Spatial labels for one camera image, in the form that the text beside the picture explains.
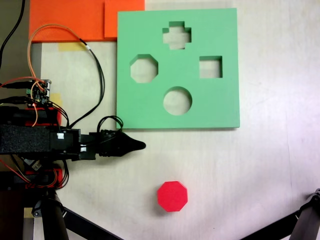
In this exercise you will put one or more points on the red octagonal pillar block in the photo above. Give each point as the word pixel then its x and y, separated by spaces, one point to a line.
pixel 172 197

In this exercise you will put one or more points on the small flat orange block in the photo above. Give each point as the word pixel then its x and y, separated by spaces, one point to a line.
pixel 125 17

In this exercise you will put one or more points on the large flat orange block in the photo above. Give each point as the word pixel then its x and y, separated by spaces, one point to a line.
pixel 62 15

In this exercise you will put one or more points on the red printed base clamp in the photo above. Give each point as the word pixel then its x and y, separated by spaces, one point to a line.
pixel 58 175
pixel 58 117

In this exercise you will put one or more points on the yellow tape strip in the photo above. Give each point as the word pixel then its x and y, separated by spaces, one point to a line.
pixel 70 47
pixel 28 212
pixel 58 98

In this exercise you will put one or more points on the black driver circuit board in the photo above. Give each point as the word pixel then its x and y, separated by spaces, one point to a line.
pixel 35 165

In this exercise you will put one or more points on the small green circuit board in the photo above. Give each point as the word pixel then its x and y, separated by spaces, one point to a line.
pixel 37 95

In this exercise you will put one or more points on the green shape sorting board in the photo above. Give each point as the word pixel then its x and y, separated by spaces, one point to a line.
pixel 220 107

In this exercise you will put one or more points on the thick black tripod leg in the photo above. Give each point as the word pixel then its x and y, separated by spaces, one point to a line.
pixel 307 225
pixel 53 225

